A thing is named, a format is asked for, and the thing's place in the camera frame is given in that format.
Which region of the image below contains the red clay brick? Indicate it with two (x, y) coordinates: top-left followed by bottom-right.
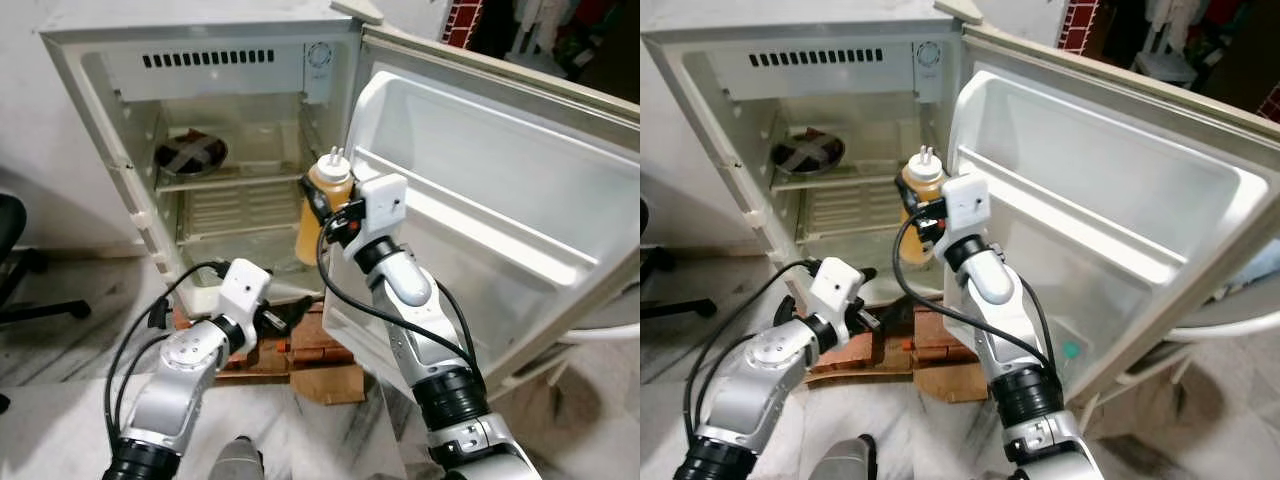
(809, 343), (898, 387)
(289, 305), (353, 374)
(904, 308), (967, 374)
(213, 343), (292, 384)

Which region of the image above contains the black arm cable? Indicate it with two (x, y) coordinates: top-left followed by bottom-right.
(682, 257), (817, 443)
(103, 260), (232, 447)
(315, 205), (483, 373)
(892, 208), (1056, 373)

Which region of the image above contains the white fridge door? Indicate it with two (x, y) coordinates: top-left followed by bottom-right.
(940, 22), (1280, 406)
(320, 22), (641, 401)

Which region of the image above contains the white mini fridge body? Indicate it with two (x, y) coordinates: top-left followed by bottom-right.
(640, 0), (989, 293)
(40, 0), (386, 296)

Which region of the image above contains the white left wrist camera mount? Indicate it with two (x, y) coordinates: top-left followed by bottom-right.
(807, 256), (867, 327)
(214, 257), (274, 327)

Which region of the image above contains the orange sauce squeeze bottle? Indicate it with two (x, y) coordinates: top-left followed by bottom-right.
(296, 146), (357, 267)
(897, 144), (947, 267)

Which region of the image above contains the fridge thermostat dial housing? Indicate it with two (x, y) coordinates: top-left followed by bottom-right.
(303, 41), (337, 104)
(914, 40), (947, 103)

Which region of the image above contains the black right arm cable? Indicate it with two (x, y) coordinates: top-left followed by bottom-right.
(892, 208), (1056, 373)
(315, 205), (483, 373)

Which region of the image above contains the dark round bowl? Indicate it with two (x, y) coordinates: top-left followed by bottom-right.
(769, 128), (847, 179)
(154, 130), (230, 180)

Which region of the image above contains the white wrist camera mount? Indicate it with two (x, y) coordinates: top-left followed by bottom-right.
(939, 171), (994, 253)
(807, 256), (867, 327)
(344, 174), (410, 263)
(214, 257), (274, 327)

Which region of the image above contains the black office chair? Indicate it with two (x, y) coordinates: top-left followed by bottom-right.
(0, 193), (92, 328)
(640, 195), (701, 323)

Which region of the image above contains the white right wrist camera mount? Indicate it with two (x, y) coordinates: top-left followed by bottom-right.
(939, 171), (994, 253)
(344, 174), (410, 263)

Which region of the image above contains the red brick pattern panel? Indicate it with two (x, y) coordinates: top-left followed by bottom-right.
(442, 0), (483, 48)
(1058, 0), (1101, 53)

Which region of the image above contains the slatted fridge drawer cover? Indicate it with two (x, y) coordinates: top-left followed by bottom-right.
(178, 185), (313, 243)
(795, 184), (903, 241)

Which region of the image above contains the brown cardboard sheet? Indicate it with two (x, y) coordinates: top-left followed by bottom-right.
(289, 366), (367, 407)
(922, 365), (992, 405)

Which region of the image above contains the grey black robot leg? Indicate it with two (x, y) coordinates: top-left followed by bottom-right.
(206, 436), (264, 480)
(815, 435), (879, 480)

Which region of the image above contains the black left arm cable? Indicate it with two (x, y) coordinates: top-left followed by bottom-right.
(682, 257), (817, 443)
(103, 260), (232, 447)

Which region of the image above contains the white pedestal stand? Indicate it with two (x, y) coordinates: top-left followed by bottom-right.
(513, 0), (579, 79)
(1132, 0), (1199, 89)

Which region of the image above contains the clear fridge shelf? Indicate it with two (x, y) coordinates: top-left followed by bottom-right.
(155, 162), (323, 193)
(770, 160), (906, 193)

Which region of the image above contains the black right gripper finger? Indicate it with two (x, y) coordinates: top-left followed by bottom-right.
(897, 183), (924, 234)
(302, 178), (333, 227)

